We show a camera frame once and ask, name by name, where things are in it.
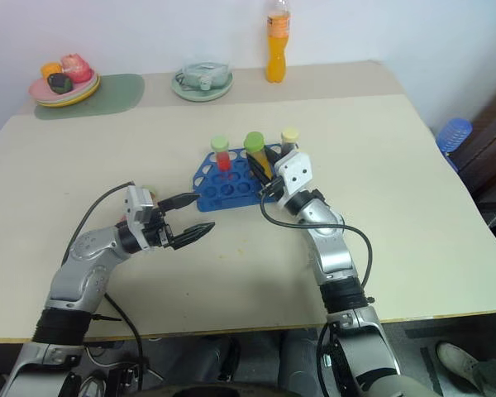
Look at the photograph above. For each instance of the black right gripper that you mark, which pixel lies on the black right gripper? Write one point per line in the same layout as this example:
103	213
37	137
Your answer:
274	188

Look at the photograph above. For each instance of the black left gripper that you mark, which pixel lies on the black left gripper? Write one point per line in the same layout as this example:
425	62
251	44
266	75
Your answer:
157	231

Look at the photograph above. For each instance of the yellow test tube green cap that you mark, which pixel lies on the yellow test tube green cap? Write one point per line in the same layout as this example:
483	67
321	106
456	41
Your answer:
259	155

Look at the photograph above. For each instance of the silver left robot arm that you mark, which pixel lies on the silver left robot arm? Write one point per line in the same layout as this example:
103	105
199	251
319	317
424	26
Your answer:
80	273

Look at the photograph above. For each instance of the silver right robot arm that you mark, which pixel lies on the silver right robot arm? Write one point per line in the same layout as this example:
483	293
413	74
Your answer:
335	256

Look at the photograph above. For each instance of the dark test tube cream cap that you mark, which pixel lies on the dark test tube cream cap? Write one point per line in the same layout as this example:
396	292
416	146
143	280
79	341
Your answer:
290	140

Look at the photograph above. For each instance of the red test tube green cap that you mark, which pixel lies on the red test tube green cap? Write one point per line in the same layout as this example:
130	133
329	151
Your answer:
223	159

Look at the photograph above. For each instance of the blue test tube rack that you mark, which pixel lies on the blue test tube rack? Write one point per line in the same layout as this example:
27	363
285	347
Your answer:
227	188

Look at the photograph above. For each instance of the light green plate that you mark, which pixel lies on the light green plate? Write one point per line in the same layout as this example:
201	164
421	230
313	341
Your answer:
202	92

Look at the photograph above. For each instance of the clear plastic container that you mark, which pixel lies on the clear plastic container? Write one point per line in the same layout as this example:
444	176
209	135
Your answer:
206	73

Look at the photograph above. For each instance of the orange soda bottle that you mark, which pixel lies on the orange soda bottle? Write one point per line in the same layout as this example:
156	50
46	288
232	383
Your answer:
278	49

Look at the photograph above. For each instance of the green oval table mat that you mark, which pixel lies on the green oval table mat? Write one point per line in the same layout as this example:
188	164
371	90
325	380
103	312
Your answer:
115	93

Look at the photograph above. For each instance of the yellow plate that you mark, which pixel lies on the yellow plate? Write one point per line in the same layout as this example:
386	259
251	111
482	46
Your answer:
66	102

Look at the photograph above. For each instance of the dark round toy fruit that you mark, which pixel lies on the dark round toy fruit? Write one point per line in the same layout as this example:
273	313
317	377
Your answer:
59	83

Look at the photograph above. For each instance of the blue plastic water bottle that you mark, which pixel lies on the blue plastic water bottle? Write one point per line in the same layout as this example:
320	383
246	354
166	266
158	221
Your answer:
452	138

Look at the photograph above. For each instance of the pink toy fruit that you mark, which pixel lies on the pink toy fruit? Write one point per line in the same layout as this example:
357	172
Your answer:
75	66

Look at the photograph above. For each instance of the pink plate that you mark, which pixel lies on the pink plate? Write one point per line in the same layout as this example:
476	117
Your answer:
41	91

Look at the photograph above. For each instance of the orange toy fruit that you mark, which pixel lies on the orange toy fruit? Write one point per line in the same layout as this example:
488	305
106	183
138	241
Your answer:
50	69

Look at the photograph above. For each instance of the dark brown furniture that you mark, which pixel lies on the dark brown furniture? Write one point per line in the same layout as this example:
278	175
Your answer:
492	144

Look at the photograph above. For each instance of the white shoe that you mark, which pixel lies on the white shoe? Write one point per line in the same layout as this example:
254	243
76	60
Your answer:
456	362

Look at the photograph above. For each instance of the dark green trouser leg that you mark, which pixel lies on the dark green trouser leg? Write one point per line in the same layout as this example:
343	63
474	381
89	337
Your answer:
494	378

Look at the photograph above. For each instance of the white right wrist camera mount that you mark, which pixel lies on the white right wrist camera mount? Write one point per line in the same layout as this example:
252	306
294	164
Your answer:
294	171

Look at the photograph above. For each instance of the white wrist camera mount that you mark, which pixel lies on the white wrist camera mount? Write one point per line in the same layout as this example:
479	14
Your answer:
294	171
137	207

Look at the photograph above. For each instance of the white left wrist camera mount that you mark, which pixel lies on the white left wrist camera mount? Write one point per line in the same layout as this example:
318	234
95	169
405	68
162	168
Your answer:
137	207

